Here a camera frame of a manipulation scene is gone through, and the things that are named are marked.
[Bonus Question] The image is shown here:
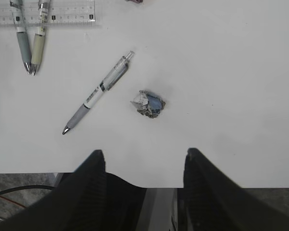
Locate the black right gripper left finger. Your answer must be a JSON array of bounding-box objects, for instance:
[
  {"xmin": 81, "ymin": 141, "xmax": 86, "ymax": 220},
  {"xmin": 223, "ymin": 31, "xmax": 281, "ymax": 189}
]
[{"xmin": 0, "ymin": 150, "xmax": 146, "ymax": 231}]

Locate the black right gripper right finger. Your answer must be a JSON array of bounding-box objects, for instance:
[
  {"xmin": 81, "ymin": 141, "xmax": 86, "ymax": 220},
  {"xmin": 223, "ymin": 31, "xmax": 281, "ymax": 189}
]
[{"xmin": 184, "ymin": 148, "xmax": 289, "ymax": 231}]

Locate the blue grey paper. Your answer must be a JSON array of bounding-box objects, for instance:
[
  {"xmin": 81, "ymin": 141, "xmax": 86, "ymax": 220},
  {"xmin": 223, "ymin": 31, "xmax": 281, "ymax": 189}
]
[{"xmin": 131, "ymin": 90, "xmax": 166, "ymax": 118}]

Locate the pink paper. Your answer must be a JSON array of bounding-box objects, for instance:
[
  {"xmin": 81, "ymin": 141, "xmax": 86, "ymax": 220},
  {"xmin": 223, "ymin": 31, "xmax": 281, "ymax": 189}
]
[{"xmin": 126, "ymin": 0, "xmax": 143, "ymax": 4}]

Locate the white grey pen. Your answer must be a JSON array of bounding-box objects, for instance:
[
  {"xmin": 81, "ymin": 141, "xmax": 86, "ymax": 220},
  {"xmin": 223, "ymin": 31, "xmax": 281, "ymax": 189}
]
[{"xmin": 62, "ymin": 51, "xmax": 135, "ymax": 135}]

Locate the beige pen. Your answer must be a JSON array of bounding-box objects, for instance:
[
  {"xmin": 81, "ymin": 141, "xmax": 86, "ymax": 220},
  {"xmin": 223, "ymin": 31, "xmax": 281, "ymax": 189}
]
[{"xmin": 31, "ymin": 0, "xmax": 50, "ymax": 76}]

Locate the blue grey pen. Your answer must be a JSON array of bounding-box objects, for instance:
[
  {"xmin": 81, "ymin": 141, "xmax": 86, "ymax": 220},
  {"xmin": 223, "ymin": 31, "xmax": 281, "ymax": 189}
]
[{"xmin": 10, "ymin": 0, "xmax": 32, "ymax": 75}]

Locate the transparent plastic ruler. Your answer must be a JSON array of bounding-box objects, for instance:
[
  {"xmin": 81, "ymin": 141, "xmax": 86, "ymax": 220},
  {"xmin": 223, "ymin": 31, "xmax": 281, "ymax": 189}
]
[{"xmin": 0, "ymin": 0, "xmax": 100, "ymax": 28}]

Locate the black cable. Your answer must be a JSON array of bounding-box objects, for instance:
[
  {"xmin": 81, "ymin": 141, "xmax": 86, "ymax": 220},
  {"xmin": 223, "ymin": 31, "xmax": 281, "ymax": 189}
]
[{"xmin": 0, "ymin": 184, "xmax": 56, "ymax": 199}]

